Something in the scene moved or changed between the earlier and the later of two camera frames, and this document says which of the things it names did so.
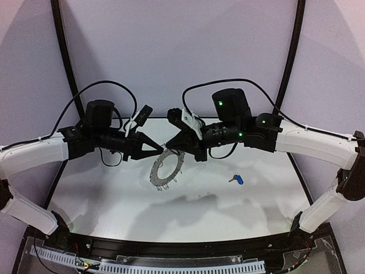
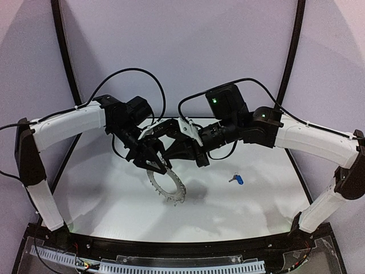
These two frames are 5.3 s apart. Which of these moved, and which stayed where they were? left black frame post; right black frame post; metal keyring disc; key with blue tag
Moved: metal keyring disc
Stayed: right black frame post; key with blue tag; left black frame post
